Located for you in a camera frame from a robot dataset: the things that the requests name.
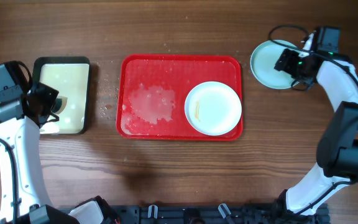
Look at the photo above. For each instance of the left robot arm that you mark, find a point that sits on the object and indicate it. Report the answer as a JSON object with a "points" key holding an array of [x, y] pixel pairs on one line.
{"points": [[24, 195]]}

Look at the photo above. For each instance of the white plate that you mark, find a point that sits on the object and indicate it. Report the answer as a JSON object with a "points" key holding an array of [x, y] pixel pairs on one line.
{"points": [[213, 108]]}

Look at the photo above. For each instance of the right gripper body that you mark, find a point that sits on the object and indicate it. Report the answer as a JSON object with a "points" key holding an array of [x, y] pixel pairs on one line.
{"points": [[294, 65]]}

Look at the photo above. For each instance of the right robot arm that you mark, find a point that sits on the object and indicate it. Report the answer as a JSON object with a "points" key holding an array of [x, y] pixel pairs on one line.
{"points": [[336, 165]]}

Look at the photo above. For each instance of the red plastic tray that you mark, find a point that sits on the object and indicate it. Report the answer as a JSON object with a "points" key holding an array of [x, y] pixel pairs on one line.
{"points": [[153, 89]]}

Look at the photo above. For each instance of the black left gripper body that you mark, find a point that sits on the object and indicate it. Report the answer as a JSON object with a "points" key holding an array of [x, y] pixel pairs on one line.
{"points": [[46, 96]]}

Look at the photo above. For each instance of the black water basin tray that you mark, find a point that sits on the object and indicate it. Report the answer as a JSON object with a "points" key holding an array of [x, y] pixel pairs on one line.
{"points": [[71, 77]]}

